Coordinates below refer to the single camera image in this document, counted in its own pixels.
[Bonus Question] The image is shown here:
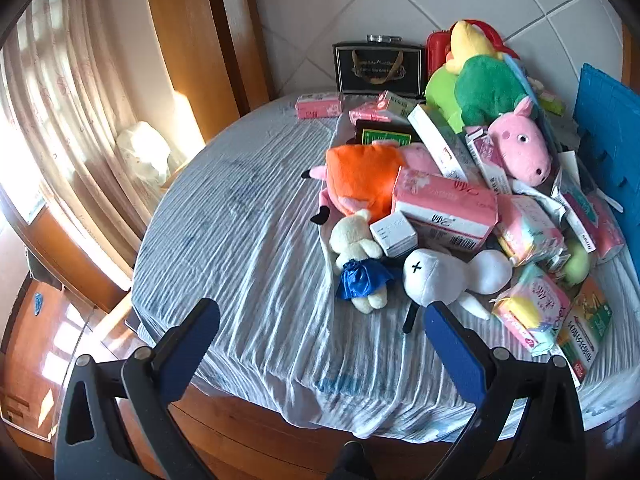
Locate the blue plastic storage crate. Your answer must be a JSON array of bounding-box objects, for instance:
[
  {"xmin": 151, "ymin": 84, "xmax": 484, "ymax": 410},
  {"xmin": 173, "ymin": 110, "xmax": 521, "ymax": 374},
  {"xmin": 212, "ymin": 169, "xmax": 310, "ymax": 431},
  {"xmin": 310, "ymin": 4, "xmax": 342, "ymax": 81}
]
[{"xmin": 574, "ymin": 64, "xmax": 640, "ymax": 263}]

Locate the cream bear plush blue dress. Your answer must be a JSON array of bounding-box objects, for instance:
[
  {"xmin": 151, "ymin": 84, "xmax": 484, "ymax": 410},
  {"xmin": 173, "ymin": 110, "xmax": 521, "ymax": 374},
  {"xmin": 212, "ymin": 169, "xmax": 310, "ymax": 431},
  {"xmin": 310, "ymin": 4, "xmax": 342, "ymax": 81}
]
[{"xmin": 329, "ymin": 209, "xmax": 395, "ymax": 314}]

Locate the pink tissue pack far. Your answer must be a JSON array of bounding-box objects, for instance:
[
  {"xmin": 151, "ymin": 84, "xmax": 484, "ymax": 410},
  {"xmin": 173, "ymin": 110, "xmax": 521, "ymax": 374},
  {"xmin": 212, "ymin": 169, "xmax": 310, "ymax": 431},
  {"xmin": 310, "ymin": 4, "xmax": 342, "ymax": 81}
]
[{"xmin": 295, "ymin": 92, "xmax": 343, "ymax": 119}]

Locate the green label dark box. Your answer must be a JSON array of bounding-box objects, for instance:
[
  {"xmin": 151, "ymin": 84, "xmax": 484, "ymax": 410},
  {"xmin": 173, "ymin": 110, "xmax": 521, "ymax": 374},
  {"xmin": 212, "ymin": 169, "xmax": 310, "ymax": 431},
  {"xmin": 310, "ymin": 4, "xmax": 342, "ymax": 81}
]
[{"xmin": 355, "ymin": 119, "xmax": 421, "ymax": 146}]

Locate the long white carton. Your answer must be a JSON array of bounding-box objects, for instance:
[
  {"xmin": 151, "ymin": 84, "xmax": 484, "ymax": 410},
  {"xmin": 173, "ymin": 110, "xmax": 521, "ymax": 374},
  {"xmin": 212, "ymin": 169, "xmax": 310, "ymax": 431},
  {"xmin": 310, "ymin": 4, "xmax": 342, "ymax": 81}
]
[{"xmin": 408, "ymin": 104, "xmax": 477, "ymax": 183}]

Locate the beige curtain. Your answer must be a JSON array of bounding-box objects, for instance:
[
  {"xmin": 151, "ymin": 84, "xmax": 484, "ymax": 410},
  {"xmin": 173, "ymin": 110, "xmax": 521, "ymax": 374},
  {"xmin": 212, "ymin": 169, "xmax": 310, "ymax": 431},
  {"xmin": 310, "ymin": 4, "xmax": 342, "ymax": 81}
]
[{"xmin": 1, "ymin": 0, "xmax": 169, "ymax": 272}]

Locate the black gift box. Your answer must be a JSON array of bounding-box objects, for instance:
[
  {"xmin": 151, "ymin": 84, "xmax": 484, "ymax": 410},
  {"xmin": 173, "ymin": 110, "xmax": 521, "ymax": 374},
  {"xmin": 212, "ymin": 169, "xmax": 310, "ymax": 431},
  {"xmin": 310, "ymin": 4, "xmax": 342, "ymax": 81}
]
[{"xmin": 332, "ymin": 36, "xmax": 426, "ymax": 99}]

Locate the orange green medicine box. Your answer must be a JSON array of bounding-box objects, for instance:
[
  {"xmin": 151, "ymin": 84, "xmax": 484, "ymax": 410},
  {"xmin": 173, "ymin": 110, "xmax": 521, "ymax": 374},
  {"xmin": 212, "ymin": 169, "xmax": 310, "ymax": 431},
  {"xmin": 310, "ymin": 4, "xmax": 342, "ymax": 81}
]
[{"xmin": 556, "ymin": 276, "xmax": 613, "ymax": 387}]

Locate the red toy suitcase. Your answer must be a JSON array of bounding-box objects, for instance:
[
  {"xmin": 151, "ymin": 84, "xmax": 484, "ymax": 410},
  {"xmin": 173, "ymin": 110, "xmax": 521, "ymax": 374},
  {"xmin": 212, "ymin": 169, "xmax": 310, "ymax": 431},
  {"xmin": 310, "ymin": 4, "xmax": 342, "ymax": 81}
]
[{"xmin": 425, "ymin": 18, "xmax": 522, "ymax": 79}]

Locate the kotex pad pack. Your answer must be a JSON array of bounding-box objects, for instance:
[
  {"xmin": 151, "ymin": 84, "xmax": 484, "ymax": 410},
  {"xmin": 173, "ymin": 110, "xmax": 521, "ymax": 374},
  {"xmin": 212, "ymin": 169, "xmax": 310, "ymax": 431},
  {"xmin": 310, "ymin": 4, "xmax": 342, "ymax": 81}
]
[{"xmin": 492, "ymin": 263, "xmax": 570, "ymax": 356}]

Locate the white rabbit plush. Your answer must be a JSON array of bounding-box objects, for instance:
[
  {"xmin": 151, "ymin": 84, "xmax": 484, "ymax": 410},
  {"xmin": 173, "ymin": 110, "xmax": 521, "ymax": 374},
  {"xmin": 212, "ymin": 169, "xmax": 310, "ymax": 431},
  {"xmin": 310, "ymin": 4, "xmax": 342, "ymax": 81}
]
[{"xmin": 402, "ymin": 248, "xmax": 513, "ymax": 334}]

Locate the small white box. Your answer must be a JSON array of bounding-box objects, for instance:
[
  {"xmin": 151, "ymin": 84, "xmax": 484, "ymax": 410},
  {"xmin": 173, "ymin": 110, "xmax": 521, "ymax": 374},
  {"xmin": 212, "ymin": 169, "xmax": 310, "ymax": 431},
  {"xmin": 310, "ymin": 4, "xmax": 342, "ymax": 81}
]
[{"xmin": 370, "ymin": 211, "xmax": 418, "ymax": 258}]

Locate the pink pig plush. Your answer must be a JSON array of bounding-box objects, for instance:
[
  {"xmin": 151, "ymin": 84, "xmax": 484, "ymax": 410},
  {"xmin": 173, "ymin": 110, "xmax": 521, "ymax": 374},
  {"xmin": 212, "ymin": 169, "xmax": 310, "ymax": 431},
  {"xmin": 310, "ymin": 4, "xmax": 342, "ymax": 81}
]
[{"xmin": 488, "ymin": 96, "xmax": 552, "ymax": 188}]

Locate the orange pink plush toy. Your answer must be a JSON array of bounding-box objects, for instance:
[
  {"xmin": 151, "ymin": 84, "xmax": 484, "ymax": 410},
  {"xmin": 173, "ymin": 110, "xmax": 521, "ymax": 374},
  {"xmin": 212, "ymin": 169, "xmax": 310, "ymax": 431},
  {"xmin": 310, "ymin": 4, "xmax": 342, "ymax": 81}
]
[{"xmin": 303, "ymin": 140, "xmax": 442, "ymax": 226}]

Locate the pastel pad pack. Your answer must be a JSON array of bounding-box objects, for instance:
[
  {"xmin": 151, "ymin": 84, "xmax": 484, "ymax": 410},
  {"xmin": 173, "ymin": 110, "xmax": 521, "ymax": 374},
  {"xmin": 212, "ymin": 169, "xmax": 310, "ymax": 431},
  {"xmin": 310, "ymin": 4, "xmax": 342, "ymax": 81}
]
[{"xmin": 494, "ymin": 194, "xmax": 565, "ymax": 266}]

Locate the green round plush ball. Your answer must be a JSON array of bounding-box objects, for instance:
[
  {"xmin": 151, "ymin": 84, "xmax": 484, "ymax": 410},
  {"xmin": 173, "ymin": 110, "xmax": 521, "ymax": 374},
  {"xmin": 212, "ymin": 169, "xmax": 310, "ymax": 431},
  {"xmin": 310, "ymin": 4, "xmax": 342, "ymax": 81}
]
[{"xmin": 561, "ymin": 238, "xmax": 591, "ymax": 286}]

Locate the large pink tissue pack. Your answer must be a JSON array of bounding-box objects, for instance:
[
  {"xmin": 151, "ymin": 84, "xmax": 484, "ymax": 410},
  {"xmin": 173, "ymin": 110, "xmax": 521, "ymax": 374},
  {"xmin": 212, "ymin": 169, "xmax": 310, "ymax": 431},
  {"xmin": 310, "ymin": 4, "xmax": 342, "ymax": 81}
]
[{"xmin": 392, "ymin": 167, "xmax": 498, "ymax": 254}]

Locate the wooden door frame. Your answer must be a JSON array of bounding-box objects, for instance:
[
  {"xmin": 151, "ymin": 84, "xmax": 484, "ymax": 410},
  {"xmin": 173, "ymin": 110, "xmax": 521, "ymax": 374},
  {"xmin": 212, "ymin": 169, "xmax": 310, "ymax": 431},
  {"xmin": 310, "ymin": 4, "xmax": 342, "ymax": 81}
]
[{"xmin": 149, "ymin": 0, "xmax": 276, "ymax": 142}]

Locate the green yellow plush dinosaur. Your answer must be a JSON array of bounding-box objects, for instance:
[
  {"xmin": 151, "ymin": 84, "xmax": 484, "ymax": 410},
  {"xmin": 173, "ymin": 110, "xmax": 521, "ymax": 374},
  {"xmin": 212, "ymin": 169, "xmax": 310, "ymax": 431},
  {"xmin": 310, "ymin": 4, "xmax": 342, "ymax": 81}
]
[{"xmin": 424, "ymin": 19, "xmax": 539, "ymax": 134}]

